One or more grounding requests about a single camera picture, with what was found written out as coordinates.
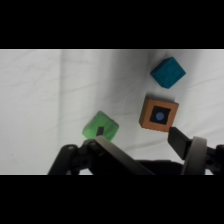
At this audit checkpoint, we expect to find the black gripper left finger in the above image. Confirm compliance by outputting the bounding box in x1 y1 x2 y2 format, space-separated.
47 135 156 176

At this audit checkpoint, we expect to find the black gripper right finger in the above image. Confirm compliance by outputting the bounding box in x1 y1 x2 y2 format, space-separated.
167 126 224 176

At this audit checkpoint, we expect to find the green triangle block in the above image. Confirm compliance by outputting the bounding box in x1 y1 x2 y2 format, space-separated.
81 110 120 142

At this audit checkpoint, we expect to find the orange box with blue dot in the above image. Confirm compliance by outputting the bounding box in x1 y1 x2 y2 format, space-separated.
138 95 180 133

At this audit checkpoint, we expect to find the teal cube block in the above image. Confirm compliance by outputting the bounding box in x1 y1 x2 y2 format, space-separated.
149 56 187 90

